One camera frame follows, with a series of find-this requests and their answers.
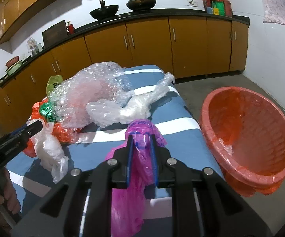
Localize white thin plastic bag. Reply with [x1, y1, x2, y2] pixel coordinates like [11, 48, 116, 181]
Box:
[27, 119, 69, 183]

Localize magenta plastic bag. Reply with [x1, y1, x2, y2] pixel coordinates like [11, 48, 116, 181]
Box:
[111, 119, 167, 236]

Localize long clear bubble wrap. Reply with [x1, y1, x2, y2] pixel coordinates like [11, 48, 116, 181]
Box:
[218, 138, 233, 156]

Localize orange lower kitchen cabinets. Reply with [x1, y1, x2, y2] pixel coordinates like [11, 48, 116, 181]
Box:
[0, 16, 249, 134]

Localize person's left hand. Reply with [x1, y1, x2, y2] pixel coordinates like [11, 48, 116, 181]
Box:
[0, 168, 21, 214]

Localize white crumpled plastic bag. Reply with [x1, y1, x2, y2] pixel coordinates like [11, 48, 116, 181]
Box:
[86, 73, 175, 128]

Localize orange plastic bag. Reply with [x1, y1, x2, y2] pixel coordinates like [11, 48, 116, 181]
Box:
[30, 97, 82, 143]

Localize green shiny ribbon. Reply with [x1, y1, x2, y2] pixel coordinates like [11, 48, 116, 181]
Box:
[39, 101, 57, 123]

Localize large bubble wrap bundle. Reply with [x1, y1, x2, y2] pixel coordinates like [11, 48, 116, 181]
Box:
[49, 62, 132, 128]

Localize stacked bowls on counter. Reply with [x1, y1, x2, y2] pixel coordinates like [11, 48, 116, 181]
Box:
[6, 56, 22, 76]

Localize yellow green paper wrapper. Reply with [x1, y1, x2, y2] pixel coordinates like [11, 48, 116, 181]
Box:
[46, 75, 63, 97]

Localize red plastic basin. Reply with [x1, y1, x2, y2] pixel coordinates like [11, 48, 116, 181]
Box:
[200, 86, 285, 197]

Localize clear bag on counter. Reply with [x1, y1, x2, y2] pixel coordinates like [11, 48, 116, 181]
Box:
[27, 38, 43, 57]

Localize black countertop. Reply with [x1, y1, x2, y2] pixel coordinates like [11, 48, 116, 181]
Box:
[0, 8, 250, 102]

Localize small red bottle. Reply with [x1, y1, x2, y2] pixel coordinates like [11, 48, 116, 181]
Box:
[67, 20, 75, 35]

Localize dark cutting board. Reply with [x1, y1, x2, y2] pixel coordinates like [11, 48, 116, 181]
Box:
[42, 20, 68, 49]

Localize left black wok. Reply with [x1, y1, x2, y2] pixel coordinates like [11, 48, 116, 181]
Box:
[90, 0, 119, 20]

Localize right black wok with lid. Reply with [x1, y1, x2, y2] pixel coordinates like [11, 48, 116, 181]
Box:
[126, 0, 157, 11]

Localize red bag with colourful items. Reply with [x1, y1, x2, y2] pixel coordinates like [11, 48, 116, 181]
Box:
[202, 0, 233, 17]

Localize wall power socket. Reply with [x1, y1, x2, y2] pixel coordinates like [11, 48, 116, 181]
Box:
[188, 1, 198, 7]

